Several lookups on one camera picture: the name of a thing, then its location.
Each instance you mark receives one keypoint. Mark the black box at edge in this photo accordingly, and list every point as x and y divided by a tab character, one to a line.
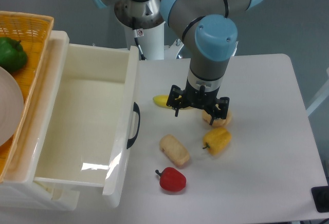
320	196

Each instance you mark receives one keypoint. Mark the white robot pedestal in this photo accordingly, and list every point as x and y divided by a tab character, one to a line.
152	43

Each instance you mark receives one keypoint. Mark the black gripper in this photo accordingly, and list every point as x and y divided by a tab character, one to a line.
201	99

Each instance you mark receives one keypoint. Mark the square bread loaf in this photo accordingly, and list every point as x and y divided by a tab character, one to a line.
174	150

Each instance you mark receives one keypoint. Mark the round bread roll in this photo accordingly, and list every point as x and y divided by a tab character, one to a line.
217	122

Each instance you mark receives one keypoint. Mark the white plastic drawer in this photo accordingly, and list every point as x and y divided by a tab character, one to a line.
86	139

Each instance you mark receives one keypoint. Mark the orange woven basket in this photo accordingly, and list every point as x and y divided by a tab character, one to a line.
33	30

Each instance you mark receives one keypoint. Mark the beige round plate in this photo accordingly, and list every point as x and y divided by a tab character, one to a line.
12	104

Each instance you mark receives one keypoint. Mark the red bell pepper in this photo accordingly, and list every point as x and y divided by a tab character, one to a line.
171	179

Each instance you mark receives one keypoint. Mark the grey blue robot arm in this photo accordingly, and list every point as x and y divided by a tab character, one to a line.
203	26

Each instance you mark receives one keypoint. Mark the black drawer handle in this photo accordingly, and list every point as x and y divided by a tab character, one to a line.
135	126

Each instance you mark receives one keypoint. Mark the yellow banana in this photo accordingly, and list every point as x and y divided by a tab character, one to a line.
161	101

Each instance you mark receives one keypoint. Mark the yellow bell pepper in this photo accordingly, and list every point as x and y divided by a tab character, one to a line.
216	140

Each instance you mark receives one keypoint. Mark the white drawer cabinet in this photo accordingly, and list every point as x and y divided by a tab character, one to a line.
19	188

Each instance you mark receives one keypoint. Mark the green bell pepper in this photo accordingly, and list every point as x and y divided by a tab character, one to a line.
13	56

